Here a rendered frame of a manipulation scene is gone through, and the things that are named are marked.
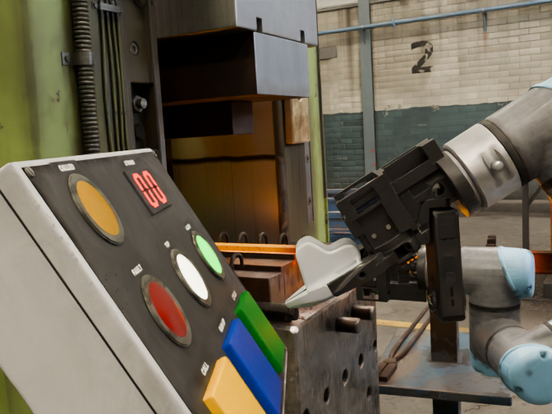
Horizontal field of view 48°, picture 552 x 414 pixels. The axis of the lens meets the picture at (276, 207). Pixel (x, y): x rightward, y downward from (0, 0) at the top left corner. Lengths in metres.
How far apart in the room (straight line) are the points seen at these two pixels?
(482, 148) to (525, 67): 8.06
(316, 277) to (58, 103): 0.41
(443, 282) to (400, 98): 8.40
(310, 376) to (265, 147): 0.55
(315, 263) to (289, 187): 0.78
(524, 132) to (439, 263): 0.14
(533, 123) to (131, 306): 0.40
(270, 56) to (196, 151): 0.49
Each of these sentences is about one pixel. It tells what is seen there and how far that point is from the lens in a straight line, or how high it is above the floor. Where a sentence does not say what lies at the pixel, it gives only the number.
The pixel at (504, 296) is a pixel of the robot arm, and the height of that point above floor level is 0.95.
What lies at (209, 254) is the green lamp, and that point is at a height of 1.09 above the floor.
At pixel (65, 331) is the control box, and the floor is 1.10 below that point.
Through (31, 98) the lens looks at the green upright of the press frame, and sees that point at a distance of 0.83.
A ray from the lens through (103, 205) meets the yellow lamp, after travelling 0.45.
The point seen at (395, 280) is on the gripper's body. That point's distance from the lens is 1.04.
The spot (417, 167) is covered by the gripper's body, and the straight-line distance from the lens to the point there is 0.62.
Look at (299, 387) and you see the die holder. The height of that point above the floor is 0.82.
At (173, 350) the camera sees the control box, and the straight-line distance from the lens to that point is 0.42.
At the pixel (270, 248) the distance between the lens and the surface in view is 1.12.
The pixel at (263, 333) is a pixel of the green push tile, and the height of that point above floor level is 1.01.
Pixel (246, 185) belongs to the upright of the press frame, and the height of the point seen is 1.10.
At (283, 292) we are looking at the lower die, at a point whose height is 0.95.
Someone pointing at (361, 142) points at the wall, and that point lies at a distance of 9.19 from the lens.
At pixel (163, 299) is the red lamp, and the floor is 1.10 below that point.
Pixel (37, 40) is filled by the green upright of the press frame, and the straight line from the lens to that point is 0.84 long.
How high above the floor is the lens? 1.21
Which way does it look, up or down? 7 degrees down
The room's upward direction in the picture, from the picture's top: 3 degrees counter-clockwise
